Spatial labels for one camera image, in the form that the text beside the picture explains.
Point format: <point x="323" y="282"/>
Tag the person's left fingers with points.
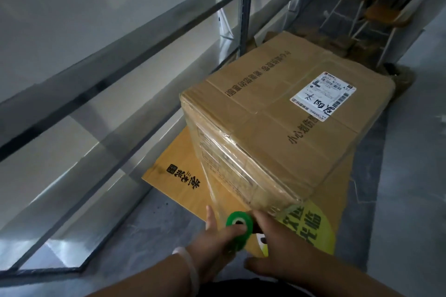
<point x="211" y="218"/>

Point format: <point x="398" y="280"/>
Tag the person's right thumb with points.
<point x="256" y="264"/>

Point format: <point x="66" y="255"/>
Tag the person's right forearm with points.
<point x="355" y="286"/>

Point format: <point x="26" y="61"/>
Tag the large brown cardboard box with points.
<point x="264" y="112"/>

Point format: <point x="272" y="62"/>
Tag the person's left forearm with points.
<point x="149" y="281"/>

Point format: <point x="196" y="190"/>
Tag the person's black clothing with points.
<point x="251" y="289"/>

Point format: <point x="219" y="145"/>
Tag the orange flattened cardboard sheet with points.
<point x="181" y="175"/>

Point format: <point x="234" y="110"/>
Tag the green stretch film roll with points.
<point x="231" y="221"/>

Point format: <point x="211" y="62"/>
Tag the white shipping label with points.
<point x="324" y="96"/>

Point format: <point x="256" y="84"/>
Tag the person's left hand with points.
<point x="209" y="248"/>

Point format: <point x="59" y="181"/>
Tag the grey metal shelving rack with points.
<point x="104" y="60"/>

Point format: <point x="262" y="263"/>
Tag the clear stretch film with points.
<point x="223" y="199"/>

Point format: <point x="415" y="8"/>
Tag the person's right hand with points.
<point x="296" y="258"/>

